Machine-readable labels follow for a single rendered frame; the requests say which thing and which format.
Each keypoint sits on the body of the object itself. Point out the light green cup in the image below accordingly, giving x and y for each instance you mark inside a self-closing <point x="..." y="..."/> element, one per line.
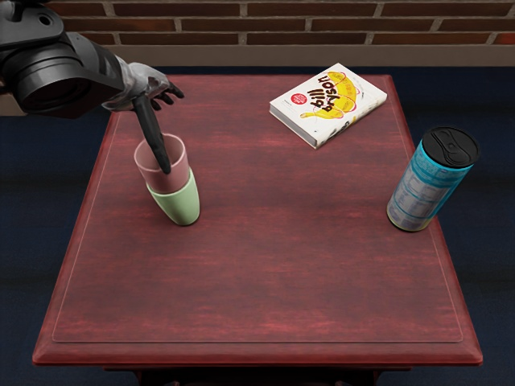
<point x="177" y="207"/>

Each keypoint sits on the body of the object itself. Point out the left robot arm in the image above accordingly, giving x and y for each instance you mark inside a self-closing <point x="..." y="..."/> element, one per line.
<point x="48" y="68"/>

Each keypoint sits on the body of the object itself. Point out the white and yellow book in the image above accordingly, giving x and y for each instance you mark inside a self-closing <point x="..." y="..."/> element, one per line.
<point x="328" y="102"/>

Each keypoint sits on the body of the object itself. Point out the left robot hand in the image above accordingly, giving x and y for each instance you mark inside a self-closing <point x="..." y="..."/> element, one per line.
<point x="145" y="105"/>

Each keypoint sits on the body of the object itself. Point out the pink cup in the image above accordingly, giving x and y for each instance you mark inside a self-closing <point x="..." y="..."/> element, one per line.
<point x="179" y="171"/>

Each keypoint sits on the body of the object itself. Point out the blue can with black lid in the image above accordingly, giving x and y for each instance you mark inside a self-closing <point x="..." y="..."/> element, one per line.
<point x="426" y="185"/>

